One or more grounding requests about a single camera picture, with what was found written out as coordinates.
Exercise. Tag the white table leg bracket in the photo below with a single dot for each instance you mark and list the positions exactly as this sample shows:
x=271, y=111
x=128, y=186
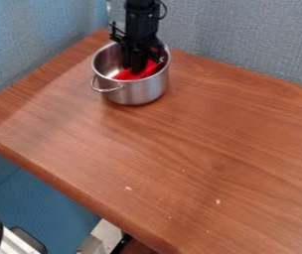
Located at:
x=101, y=240

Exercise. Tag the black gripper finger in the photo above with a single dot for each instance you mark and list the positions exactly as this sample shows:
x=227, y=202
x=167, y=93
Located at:
x=142, y=60
x=128, y=53

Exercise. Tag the white ribbed radiator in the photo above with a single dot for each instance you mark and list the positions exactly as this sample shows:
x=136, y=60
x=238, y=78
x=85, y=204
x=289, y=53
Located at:
x=12, y=245

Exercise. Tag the black box on floor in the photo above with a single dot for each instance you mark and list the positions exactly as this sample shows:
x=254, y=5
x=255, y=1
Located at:
x=29, y=239

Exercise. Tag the silver metal pot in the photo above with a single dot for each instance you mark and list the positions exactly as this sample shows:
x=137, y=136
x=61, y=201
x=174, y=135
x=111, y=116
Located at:
x=132, y=91

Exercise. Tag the red object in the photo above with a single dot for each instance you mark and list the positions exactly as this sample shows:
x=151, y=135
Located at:
x=147, y=71

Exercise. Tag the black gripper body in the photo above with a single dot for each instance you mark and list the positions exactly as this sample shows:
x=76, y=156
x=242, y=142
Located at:
x=143, y=15

